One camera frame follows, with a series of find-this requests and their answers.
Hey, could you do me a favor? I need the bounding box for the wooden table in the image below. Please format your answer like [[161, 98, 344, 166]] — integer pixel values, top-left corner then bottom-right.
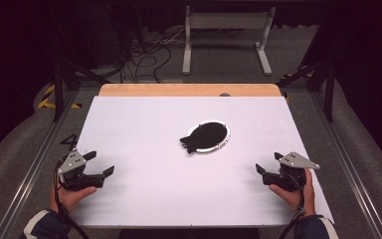
[[98, 83, 283, 98]]

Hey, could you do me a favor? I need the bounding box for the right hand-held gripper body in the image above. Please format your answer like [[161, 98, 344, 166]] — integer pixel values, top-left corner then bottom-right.
[[262, 151, 321, 193]]

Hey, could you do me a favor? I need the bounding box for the person's left hand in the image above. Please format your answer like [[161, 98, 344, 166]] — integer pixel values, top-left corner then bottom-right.
[[49, 180, 97, 215]]

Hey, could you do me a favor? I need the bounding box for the hand-held gripper cable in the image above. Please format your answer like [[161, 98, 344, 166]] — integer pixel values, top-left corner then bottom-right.
[[53, 160, 91, 239], [278, 180, 307, 239]]

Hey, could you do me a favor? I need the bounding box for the oval silver picture frame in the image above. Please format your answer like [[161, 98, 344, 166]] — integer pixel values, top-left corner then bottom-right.
[[179, 119, 232, 155]]

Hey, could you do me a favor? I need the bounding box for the tangle of floor cables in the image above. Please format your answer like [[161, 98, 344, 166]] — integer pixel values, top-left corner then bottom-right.
[[112, 26, 187, 84]]

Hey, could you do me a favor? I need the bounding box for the white metal desk frame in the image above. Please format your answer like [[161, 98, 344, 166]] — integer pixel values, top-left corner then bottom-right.
[[182, 4, 277, 77]]

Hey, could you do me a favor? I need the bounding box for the black metal stand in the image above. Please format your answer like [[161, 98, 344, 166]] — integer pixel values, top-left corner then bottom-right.
[[48, 9, 110, 122], [277, 9, 337, 123]]

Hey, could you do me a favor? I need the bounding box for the aluminium rail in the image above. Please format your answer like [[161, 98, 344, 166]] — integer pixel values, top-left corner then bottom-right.
[[307, 89, 382, 239], [0, 89, 81, 239]]

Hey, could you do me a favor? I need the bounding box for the white board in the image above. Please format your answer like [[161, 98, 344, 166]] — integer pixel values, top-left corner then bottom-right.
[[69, 96, 335, 229]]

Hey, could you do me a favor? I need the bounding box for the left hand-held gripper cable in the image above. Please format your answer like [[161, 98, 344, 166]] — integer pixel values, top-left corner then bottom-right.
[[53, 160, 91, 239]]

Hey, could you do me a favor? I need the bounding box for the right hand-held gripper cable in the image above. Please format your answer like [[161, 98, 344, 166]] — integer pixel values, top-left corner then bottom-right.
[[278, 180, 307, 239]]

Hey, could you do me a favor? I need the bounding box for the person's right hand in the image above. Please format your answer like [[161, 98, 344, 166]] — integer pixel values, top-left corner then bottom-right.
[[268, 167, 316, 217]]

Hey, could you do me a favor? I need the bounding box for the yellow black floor tape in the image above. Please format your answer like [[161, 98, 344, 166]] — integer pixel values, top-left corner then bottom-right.
[[37, 84, 83, 111]]

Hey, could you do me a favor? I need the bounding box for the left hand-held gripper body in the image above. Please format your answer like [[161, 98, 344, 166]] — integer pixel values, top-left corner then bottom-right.
[[57, 148, 106, 192]]

